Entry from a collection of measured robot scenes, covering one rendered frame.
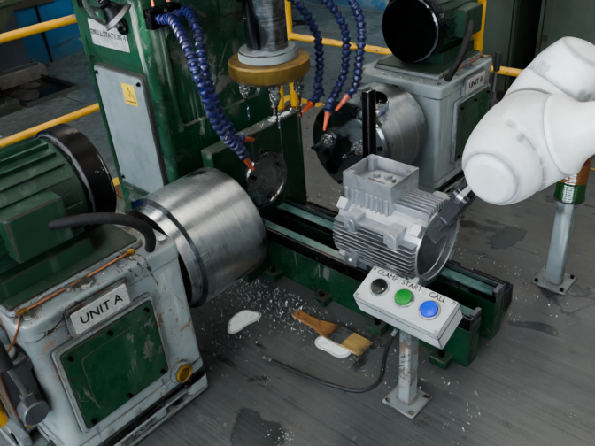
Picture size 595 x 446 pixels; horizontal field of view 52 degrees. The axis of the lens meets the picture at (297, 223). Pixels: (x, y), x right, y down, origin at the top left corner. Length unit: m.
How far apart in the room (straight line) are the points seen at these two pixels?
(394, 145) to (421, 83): 0.22
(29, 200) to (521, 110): 0.69
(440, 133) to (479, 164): 0.96
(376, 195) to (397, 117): 0.39
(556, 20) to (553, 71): 3.48
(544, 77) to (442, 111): 0.81
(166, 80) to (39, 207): 0.58
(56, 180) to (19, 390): 0.33
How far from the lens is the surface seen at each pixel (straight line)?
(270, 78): 1.31
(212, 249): 1.18
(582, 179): 1.41
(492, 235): 1.71
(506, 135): 0.78
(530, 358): 1.37
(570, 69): 0.91
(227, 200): 1.22
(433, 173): 1.77
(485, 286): 1.34
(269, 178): 1.55
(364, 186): 1.25
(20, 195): 1.00
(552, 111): 0.79
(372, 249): 1.26
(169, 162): 1.51
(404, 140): 1.59
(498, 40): 4.56
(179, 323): 1.18
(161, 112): 1.46
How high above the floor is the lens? 1.74
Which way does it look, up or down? 32 degrees down
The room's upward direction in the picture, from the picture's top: 5 degrees counter-clockwise
